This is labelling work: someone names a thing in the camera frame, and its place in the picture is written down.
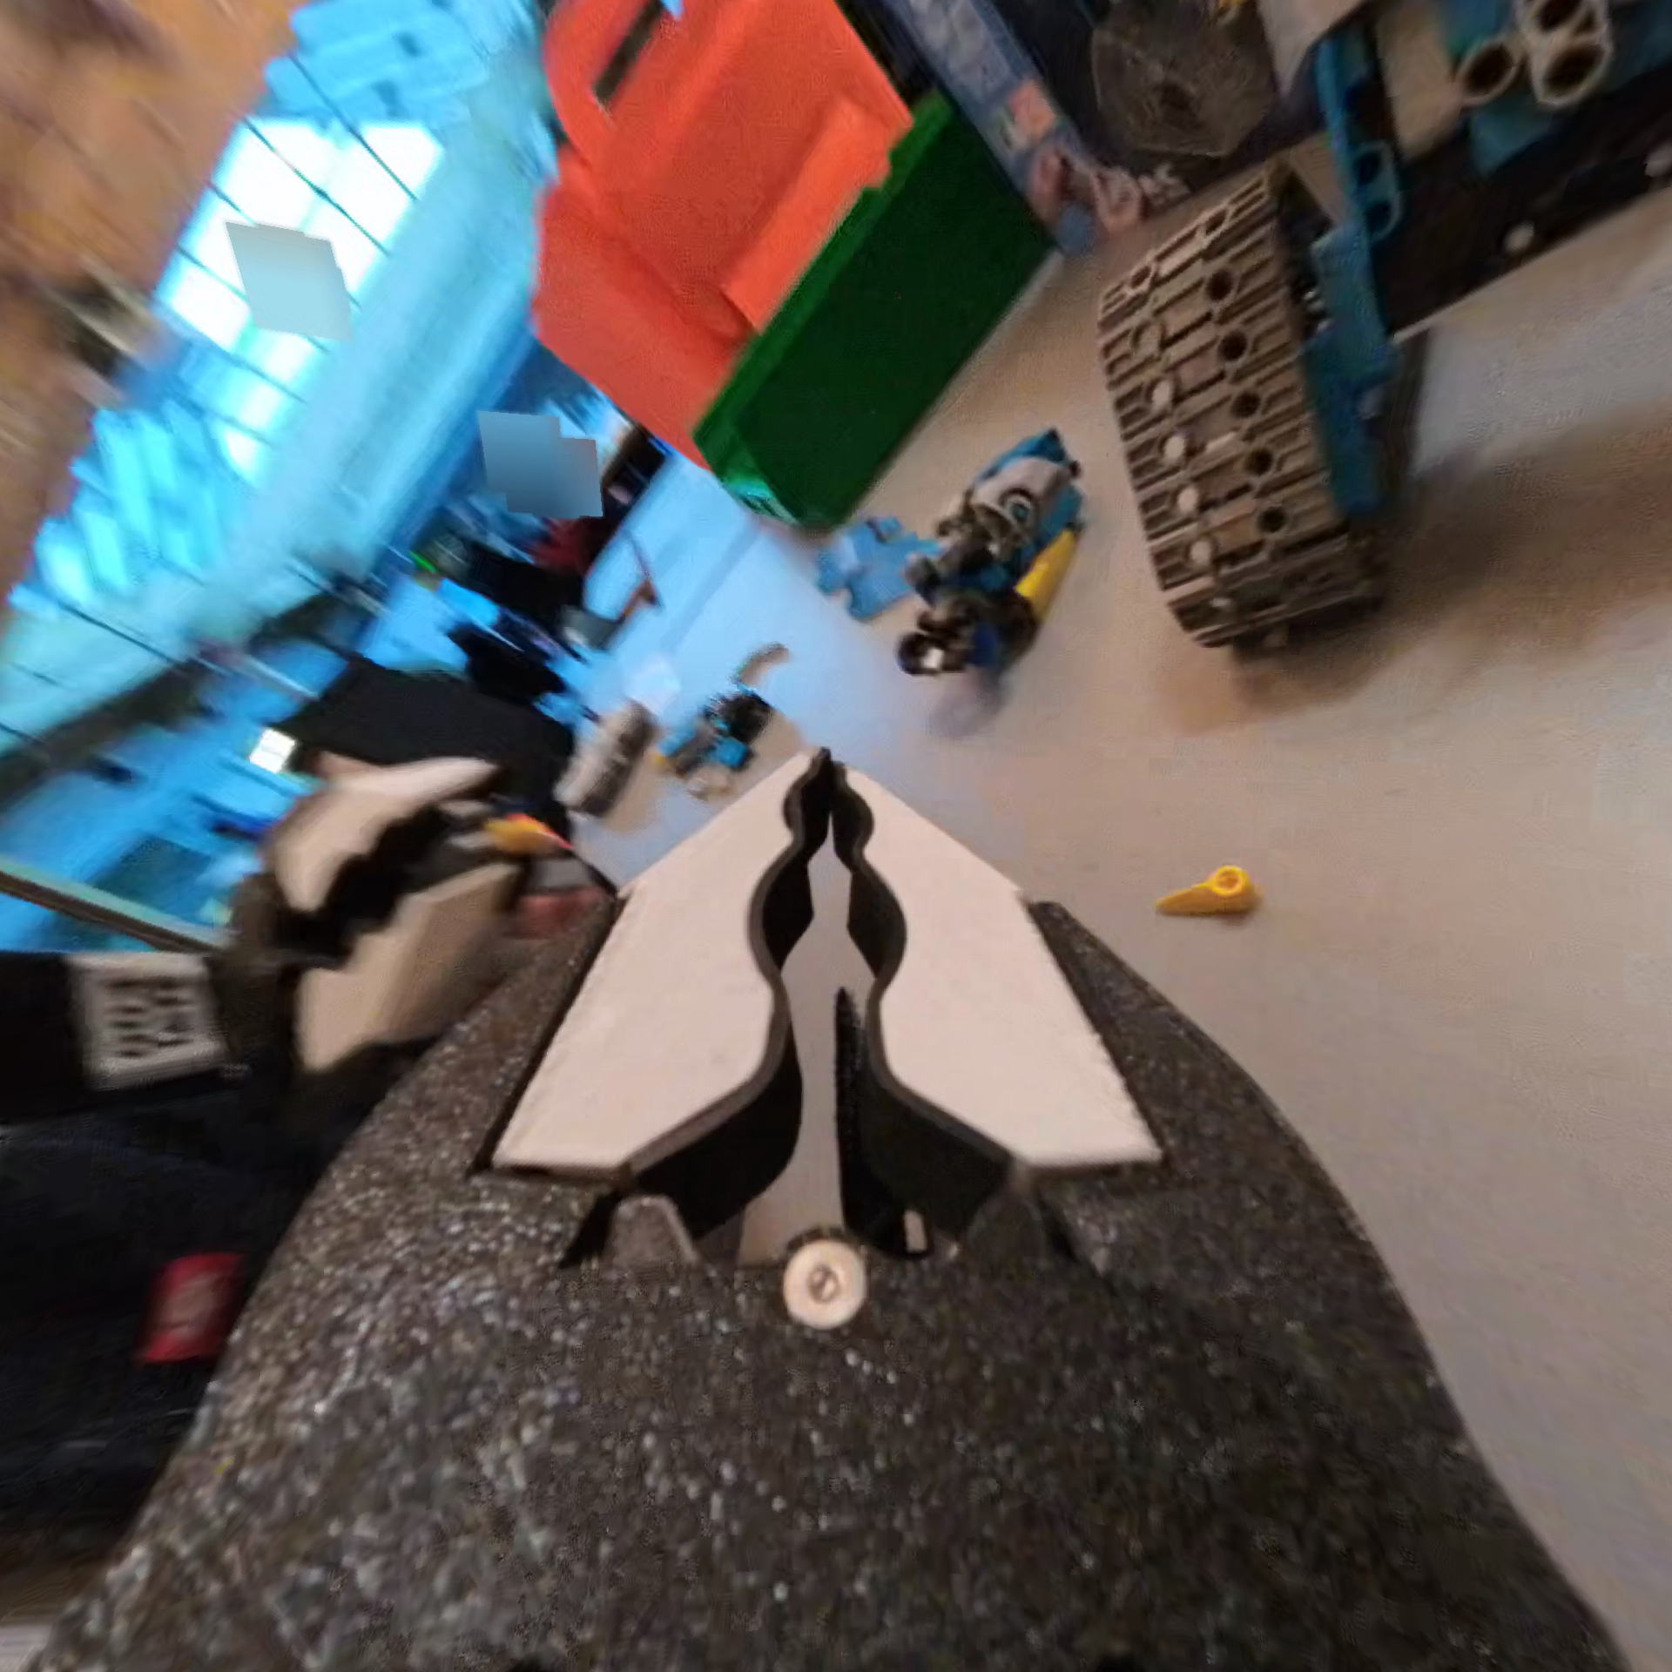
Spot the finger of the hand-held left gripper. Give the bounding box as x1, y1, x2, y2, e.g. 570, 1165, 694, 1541
292, 862, 526, 1075
266, 759, 501, 916

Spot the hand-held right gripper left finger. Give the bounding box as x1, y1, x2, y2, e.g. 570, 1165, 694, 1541
489, 747, 837, 1247

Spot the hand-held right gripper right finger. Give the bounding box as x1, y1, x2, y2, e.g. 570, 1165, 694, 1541
829, 761, 1163, 1263

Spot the grey desk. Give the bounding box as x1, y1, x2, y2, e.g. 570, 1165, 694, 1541
574, 170, 1672, 1661

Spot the dark denim jacket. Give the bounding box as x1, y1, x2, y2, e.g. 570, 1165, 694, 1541
0, 1085, 379, 1543

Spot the grey brick motor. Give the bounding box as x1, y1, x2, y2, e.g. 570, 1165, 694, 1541
560, 705, 654, 819

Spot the small black blue brick assembly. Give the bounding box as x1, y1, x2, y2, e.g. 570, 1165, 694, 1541
658, 685, 777, 799

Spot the large paned window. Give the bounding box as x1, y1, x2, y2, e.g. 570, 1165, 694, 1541
0, 118, 562, 733

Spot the blue flat plastic panel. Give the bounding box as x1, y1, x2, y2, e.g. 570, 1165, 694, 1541
841, 550, 941, 622
815, 516, 915, 590

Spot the small blue motor assembly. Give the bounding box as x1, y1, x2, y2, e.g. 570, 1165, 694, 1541
893, 429, 1086, 681

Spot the orange plastic bin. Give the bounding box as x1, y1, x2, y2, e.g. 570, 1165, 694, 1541
528, 0, 915, 472

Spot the blue grey tracked toy robot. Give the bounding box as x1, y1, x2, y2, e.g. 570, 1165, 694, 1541
1094, 0, 1672, 651

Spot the green plastic bin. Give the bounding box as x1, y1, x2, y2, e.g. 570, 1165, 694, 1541
692, 92, 1058, 530

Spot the dark blue printed cardboard box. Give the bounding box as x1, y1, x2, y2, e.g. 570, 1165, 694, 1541
861, 0, 1281, 257

